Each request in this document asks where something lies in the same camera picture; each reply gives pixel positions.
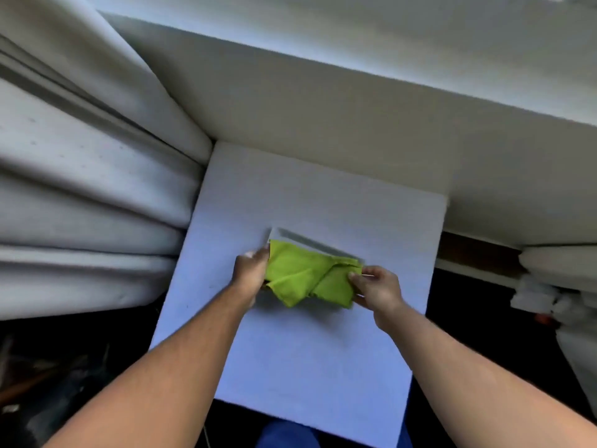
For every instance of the person's right hand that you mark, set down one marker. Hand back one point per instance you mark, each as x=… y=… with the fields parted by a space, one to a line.
x=380 y=291

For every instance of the person's left hand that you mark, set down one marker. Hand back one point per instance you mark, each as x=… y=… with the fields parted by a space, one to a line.
x=247 y=275

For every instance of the person's right thumb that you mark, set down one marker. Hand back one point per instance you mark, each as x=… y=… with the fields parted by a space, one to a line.
x=361 y=278

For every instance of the person's left thumb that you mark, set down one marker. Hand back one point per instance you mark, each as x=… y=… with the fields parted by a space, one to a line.
x=261 y=254

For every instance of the green cloth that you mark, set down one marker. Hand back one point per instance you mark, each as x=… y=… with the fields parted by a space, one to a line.
x=305 y=275

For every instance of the person's right forearm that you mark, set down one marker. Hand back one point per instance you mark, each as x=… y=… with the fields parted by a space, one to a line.
x=471 y=387

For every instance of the person's left forearm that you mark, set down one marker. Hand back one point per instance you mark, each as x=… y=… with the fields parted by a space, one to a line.
x=158 y=373

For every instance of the white foam board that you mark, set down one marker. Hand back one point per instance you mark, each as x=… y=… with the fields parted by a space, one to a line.
x=298 y=359

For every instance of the brown wooden strip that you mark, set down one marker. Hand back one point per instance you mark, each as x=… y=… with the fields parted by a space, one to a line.
x=480 y=254

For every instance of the large white foam slab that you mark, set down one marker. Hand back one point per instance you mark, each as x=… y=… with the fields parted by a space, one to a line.
x=373 y=111

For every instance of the person's blue trousers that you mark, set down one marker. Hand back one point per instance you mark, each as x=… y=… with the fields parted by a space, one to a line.
x=289 y=436

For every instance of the stack of white foam sheets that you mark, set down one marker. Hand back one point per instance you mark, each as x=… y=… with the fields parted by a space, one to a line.
x=84 y=181

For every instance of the white foam offcuts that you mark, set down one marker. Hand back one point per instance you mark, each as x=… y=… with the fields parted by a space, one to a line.
x=559 y=289

